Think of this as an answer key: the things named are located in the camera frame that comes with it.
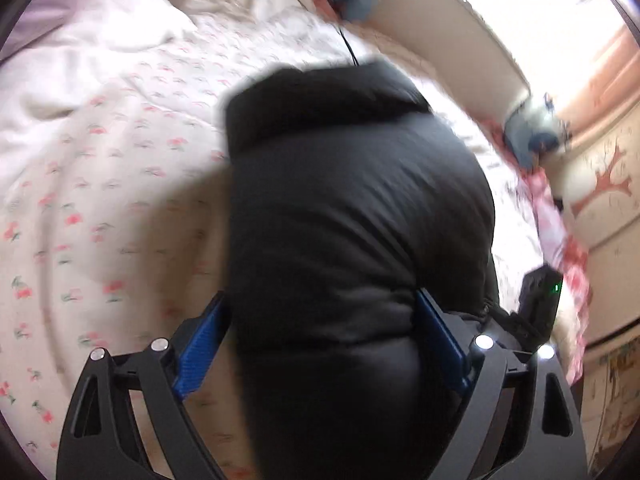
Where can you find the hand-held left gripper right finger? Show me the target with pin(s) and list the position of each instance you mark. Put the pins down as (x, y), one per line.
(440, 342)

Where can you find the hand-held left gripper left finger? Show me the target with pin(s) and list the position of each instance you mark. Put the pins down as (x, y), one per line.
(204, 347)

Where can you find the black puffer jacket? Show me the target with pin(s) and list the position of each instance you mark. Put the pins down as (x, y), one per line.
(350, 235)

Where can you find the pink patterned cloth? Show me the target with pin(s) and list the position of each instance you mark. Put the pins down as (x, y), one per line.
(562, 245)

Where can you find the white bookshelf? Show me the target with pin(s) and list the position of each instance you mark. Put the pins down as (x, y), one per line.
(615, 410)

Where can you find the cherry print bed sheet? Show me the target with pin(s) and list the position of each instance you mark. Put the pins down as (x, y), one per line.
(125, 210)

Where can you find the blue grey plush toy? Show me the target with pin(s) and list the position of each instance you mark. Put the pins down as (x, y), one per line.
(535, 125)

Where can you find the cream headboard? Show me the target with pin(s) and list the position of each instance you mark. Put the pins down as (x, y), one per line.
(450, 25)

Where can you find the white duvet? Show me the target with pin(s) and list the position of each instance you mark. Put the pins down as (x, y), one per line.
(100, 30)

